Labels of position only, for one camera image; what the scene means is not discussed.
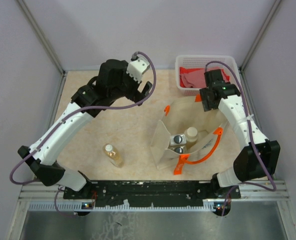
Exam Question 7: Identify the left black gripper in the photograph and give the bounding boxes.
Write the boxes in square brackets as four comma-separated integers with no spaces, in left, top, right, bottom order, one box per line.
[109,60,152,106]

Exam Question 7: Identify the beige round bottle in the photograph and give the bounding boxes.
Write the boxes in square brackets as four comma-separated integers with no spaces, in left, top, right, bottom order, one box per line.
[184,127,198,145]

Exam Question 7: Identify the canvas bag orange handles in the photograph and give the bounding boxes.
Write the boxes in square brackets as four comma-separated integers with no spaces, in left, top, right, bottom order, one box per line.
[150,95,228,175]

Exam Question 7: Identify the white bottle black cap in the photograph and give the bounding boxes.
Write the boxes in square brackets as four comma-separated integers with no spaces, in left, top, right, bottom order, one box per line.
[169,134,187,147]

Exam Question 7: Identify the clear bottle black cap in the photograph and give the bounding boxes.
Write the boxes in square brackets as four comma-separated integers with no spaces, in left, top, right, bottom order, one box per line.
[171,145,187,154]

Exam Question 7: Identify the amber liquid bottle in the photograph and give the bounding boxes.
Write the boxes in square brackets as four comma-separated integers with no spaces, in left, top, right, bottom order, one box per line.
[103,143,124,168]

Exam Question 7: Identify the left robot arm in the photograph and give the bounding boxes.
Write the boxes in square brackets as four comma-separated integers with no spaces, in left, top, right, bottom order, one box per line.
[18,57,155,199]

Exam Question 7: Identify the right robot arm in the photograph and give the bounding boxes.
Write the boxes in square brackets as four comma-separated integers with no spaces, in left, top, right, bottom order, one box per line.
[200,69,281,198]

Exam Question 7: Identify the red cloth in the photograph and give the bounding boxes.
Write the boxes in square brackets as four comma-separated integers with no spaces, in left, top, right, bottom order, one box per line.
[179,65,232,90]

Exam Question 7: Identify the white plastic basket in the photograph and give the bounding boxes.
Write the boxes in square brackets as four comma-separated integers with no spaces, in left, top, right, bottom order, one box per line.
[175,54,240,96]

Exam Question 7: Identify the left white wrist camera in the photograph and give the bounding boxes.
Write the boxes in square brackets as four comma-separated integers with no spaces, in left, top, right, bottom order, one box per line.
[126,57,150,84]

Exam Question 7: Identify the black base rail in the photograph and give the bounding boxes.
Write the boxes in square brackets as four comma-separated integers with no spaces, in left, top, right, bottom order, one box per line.
[63,180,232,208]

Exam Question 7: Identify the aluminium frame rail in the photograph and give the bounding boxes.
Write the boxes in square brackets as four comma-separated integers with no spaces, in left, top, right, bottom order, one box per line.
[18,182,59,201]

